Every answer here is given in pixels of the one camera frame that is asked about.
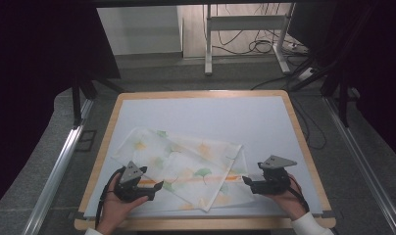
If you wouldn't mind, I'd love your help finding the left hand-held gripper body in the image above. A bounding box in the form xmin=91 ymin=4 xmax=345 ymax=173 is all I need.
xmin=113 ymin=161 xmax=148 ymax=202

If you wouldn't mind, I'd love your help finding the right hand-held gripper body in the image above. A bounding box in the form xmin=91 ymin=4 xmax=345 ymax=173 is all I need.
xmin=257 ymin=155 xmax=298 ymax=197

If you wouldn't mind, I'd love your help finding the white leaf-print cloth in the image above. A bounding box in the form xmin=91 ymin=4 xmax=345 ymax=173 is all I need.
xmin=111 ymin=126 xmax=257 ymax=212

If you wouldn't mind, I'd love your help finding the person's right hand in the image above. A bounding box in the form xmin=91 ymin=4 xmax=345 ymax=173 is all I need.
xmin=267 ymin=175 xmax=309 ymax=222

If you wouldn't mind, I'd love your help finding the person's left hand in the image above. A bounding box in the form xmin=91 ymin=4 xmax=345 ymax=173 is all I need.
xmin=96 ymin=175 xmax=150 ymax=235

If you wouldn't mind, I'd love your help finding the person's right white sleeve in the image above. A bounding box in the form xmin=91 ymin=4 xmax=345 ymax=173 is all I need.
xmin=290 ymin=211 xmax=335 ymax=235

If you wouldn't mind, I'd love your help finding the pale grey table mat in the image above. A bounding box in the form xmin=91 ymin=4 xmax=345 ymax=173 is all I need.
xmin=83 ymin=95 xmax=324 ymax=219

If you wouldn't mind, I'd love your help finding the black metal stand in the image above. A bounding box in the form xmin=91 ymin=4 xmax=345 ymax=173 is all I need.
xmin=288 ymin=3 xmax=380 ymax=128
xmin=71 ymin=76 xmax=126 ymax=129

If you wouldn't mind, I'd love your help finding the white power strip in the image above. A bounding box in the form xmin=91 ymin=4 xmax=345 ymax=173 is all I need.
xmin=297 ymin=67 xmax=318 ymax=82

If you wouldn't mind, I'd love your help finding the dark curtain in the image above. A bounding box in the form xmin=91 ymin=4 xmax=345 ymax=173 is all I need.
xmin=287 ymin=0 xmax=396 ymax=165
xmin=0 ymin=0 xmax=122 ymax=213

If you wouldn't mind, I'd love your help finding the white cabinet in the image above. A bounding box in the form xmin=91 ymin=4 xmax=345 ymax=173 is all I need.
xmin=95 ymin=5 xmax=184 ymax=57

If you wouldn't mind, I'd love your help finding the left hand-held gripper black cable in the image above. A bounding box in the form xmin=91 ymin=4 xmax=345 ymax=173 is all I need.
xmin=94 ymin=165 xmax=126 ymax=230

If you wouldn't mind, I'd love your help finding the hand-held gripper black cable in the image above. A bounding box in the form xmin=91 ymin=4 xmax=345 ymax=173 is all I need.
xmin=94 ymin=165 xmax=126 ymax=230
xmin=285 ymin=174 xmax=311 ymax=213

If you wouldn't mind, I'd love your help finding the right hand-held gripper black cable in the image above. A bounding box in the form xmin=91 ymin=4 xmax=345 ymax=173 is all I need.
xmin=285 ymin=174 xmax=311 ymax=213

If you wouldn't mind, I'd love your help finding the black rectangular floor frame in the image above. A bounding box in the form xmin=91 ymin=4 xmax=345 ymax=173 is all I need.
xmin=74 ymin=129 xmax=98 ymax=153

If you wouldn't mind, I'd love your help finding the black floor cable loop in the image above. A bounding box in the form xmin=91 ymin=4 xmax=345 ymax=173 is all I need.
xmin=290 ymin=96 xmax=327 ymax=151

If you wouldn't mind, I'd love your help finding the aluminium floor rail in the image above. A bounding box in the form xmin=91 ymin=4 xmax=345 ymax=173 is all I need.
xmin=22 ymin=97 xmax=95 ymax=235
xmin=322 ymin=95 xmax=396 ymax=235

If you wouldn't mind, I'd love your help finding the tangle of black floor cables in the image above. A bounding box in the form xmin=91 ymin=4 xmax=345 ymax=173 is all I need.
xmin=203 ymin=3 xmax=310 ymax=57

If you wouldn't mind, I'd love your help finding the white metal desk frame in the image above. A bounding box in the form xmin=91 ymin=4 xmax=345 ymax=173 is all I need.
xmin=203 ymin=3 xmax=296 ymax=76

